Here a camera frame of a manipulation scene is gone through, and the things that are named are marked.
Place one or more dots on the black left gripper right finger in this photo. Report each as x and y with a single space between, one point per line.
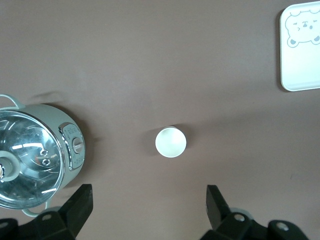
220 212

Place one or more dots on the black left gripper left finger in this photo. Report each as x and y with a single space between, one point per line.
75 212

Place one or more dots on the white IKEA cup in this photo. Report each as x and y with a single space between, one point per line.
170 142

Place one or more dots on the cream bear print tray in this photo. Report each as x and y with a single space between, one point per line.
300 70

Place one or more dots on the glass pot lid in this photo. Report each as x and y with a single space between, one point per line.
30 150

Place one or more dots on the grey-green electric cooking pot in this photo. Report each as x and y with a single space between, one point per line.
72 120

